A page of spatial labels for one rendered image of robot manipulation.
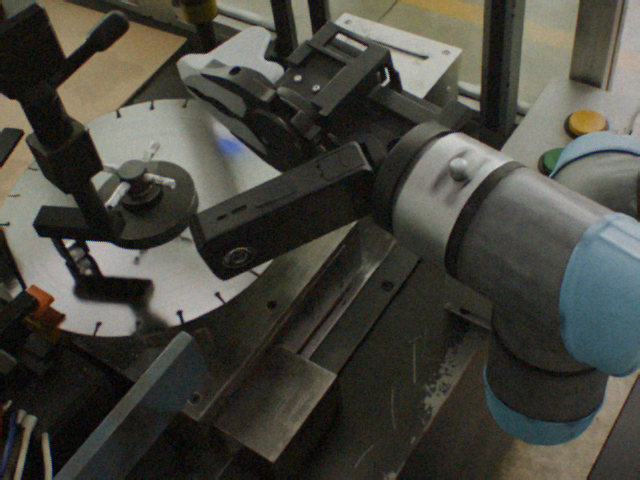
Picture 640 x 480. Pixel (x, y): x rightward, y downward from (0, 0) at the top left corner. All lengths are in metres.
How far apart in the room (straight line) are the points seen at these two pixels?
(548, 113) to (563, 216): 0.58
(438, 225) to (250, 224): 0.11
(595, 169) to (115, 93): 0.92
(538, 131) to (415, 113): 0.49
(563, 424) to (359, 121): 0.22
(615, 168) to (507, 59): 0.48
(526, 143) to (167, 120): 0.41
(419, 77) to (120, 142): 0.37
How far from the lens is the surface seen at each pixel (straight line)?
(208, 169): 0.91
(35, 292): 0.84
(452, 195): 0.45
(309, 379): 0.89
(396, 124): 0.52
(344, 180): 0.48
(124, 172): 0.86
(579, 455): 1.77
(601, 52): 1.03
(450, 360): 0.97
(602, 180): 0.59
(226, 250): 0.49
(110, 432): 0.70
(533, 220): 0.44
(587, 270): 0.43
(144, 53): 1.44
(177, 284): 0.82
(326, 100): 0.51
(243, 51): 0.58
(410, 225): 0.47
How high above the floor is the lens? 1.58
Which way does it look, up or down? 50 degrees down
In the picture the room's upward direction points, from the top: 11 degrees counter-clockwise
